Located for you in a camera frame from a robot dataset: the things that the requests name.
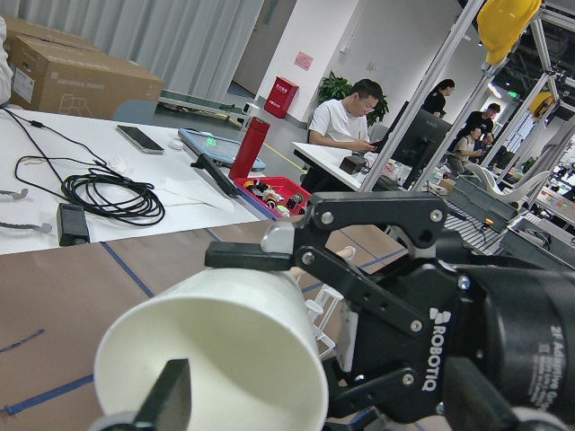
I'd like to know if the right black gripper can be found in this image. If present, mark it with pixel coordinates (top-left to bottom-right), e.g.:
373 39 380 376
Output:
292 191 497 422

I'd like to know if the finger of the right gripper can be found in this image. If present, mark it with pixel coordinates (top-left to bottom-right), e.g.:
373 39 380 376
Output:
89 359 192 430
205 223 295 271

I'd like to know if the white ikea cup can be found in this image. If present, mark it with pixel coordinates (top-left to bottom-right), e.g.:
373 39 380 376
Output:
93 268 328 430

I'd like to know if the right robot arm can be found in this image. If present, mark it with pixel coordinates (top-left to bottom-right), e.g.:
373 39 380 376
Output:
94 192 574 430

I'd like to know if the red parts tray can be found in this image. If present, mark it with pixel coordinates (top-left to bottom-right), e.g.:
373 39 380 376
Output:
233 177 310 220

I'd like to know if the red water bottle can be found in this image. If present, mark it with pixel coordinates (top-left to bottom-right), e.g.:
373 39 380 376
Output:
228 118 270 180

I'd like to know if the blue teach pendant tablet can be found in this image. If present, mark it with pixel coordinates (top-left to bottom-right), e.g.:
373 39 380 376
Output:
178 128 241 168

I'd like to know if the seated man white shirt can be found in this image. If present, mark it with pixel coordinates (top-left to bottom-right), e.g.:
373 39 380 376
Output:
308 79 383 153

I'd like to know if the black smartphone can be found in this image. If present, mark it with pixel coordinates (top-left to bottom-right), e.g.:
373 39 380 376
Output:
116 125 164 154

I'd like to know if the black computer monitor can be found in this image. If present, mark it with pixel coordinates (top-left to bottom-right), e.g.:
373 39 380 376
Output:
392 109 452 189

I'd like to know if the black power adapter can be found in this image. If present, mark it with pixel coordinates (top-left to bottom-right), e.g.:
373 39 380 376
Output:
57 203 90 246

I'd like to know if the cardboard box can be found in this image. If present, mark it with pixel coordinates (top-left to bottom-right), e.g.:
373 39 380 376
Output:
11 36 164 123

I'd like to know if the yellow hard hat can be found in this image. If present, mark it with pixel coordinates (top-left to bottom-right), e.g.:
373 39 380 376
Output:
476 0 542 66

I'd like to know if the white wire cup rack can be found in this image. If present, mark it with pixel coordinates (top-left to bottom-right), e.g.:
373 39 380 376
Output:
305 284 358 370

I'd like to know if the coiled black cable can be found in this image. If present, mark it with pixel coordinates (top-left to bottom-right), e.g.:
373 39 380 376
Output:
0 107 166 228

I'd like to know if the aluminium frame post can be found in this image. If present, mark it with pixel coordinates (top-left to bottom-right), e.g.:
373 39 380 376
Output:
358 0 489 192

